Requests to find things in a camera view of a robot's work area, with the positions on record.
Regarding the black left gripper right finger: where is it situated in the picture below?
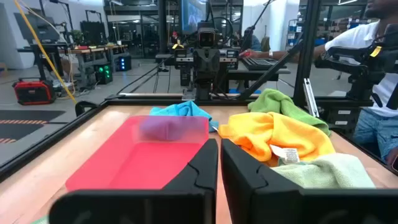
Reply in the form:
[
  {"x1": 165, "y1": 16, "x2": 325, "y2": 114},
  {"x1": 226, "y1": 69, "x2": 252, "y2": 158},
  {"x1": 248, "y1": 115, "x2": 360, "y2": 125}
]
[{"x1": 221, "y1": 138, "x2": 398, "y2": 224}]

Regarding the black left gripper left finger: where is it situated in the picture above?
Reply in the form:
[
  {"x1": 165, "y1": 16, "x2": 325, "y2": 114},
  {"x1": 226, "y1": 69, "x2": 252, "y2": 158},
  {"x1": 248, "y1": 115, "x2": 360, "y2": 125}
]
[{"x1": 49, "y1": 138, "x2": 219, "y2": 224}]

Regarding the orange microfiber towel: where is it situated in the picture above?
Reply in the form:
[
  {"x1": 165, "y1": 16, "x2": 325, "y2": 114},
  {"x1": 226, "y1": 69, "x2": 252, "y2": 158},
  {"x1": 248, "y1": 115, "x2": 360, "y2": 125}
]
[{"x1": 218, "y1": 111, "x2": 336, "y2": 168}]

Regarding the pale green teal-trimmed towel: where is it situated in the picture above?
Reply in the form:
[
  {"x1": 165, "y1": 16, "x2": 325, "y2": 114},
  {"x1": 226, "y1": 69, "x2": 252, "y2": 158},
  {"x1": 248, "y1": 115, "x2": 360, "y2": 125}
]
[{"x1": 269, "y1": 152, "x2": 376, "y2": 189}]

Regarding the blue microfiber towel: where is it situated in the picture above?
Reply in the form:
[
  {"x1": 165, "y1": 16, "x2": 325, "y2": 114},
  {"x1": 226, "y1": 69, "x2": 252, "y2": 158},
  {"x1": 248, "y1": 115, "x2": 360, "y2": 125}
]
[{"x1": 149, "y1": 100, "x2": 220, "y2": 133}]

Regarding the bright green microfiber towel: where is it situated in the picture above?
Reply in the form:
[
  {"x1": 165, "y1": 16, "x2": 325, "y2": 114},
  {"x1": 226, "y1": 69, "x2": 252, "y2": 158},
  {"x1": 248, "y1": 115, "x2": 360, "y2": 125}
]
[{"x1": 248, "y1": 88, "x2": 331, "y2": 137}]

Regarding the sage green microfiber towel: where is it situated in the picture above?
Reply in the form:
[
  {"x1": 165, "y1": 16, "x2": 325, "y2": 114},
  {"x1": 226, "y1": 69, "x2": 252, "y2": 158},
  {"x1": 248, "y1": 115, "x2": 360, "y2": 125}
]
[{"x1": 30, "y1": 215, "x2": 50, "y2": 224}]

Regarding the large display screen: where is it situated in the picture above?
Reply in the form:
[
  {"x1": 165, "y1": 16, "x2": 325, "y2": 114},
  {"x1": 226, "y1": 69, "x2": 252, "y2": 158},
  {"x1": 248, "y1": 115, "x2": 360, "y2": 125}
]
[{"x1": 181, "y1": 0, "x2": 208, "y2": 35}]

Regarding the black keyboard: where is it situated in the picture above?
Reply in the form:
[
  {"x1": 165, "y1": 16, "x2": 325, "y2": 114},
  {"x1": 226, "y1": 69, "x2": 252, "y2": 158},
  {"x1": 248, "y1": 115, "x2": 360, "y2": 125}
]
[{"x1": 241, "y1": 57, "x2": 282, "y2": 71}]

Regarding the red plastic tray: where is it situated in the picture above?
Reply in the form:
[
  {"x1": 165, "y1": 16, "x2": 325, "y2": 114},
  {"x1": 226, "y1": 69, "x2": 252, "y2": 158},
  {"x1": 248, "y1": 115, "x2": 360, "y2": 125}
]
[{"x1": 65, "y1": 114, "x2": 210, "y2": 191}]

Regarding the computer tower with blue lights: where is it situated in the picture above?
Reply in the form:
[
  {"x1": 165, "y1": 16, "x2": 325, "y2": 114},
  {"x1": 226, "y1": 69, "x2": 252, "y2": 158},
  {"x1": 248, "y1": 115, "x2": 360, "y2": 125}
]
[{"x1": 115, "y1": 55, "x2": 132, "y2": 72}]

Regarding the computer tower with green lights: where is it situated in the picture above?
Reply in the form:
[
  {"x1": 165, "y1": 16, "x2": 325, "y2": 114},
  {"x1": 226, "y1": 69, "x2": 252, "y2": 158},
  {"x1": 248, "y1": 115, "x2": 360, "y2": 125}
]
[{"x1": 94, "y1": 62, "x2": 114, "y2": 85}]

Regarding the wooden workbench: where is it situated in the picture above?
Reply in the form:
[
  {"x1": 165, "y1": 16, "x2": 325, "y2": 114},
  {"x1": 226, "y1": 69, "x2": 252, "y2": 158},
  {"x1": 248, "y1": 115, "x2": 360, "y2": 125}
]
[{"x1": 58, "y1": 44, "x2": 129, "y2": 78}]

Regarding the person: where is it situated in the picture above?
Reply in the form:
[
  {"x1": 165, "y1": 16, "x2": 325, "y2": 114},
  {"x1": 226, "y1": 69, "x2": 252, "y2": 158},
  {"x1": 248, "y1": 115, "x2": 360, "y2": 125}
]
[{"x1": 239, "y1": 0, "x2": 398, "y2": 166}]

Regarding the black monitor on stand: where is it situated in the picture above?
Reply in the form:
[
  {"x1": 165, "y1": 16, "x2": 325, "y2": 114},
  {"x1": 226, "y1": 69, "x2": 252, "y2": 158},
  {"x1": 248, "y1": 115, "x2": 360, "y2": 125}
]
[{"x1": 14, "y1": 12, "x2": 60, "y2": 44}]

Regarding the red and black portable box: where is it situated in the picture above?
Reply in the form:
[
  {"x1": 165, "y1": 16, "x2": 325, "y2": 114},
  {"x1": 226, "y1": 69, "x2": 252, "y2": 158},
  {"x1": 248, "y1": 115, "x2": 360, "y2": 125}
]
[{"x1": 12, "y1": 78, "x2": 57, "y2": 106}]

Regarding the hazard-striped black floor mat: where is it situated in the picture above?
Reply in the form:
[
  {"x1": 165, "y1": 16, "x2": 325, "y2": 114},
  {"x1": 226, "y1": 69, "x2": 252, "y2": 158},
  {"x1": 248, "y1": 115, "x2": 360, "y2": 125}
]
[{"x1": 0, "y1": 109, "x2": 67, "y2": 144}]

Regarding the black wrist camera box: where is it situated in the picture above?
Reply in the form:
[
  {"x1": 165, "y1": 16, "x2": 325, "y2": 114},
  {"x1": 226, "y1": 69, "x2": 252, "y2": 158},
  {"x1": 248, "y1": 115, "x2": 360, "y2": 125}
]
[{"x1": 197, "y1": 27, "x2": 216, "y2": 49}]

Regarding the yellow hanging cable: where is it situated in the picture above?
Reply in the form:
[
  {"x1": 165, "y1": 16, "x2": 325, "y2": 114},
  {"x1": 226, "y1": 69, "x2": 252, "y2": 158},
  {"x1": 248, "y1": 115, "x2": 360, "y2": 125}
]
[{"x1": 14, "y1": 0, "x2": 78, "y2": 105}]

